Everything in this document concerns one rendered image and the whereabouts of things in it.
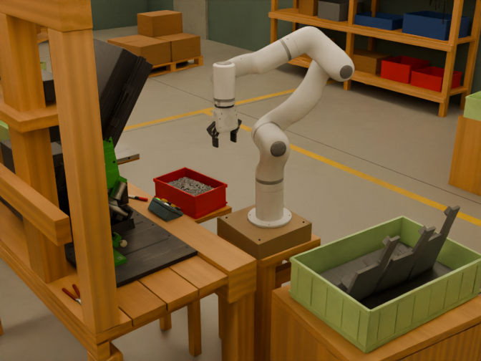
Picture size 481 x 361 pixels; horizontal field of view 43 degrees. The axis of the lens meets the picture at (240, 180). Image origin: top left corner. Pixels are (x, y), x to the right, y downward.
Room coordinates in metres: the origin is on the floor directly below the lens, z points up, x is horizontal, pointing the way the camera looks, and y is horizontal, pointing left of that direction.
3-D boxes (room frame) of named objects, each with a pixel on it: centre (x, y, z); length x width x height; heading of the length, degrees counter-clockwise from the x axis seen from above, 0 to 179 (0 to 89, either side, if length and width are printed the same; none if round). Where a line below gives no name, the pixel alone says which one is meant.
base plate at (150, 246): (2.39, 0.69, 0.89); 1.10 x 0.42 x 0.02; 40
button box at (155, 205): (2.44, 0.34, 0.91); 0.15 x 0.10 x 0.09; 40
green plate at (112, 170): (2.38, 0.59, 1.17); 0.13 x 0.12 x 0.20; 40
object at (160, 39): (9.02, 1.27, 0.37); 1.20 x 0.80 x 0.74; 137
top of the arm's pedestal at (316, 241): (2.34, -0.13, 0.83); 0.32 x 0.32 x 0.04; 36
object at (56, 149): (2.38, 0.86, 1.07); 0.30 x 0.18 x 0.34; 40
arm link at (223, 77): (2.28, 0.06, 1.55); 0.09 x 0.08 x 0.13; 14
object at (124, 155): (2.52, 0.66, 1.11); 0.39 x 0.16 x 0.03; 130
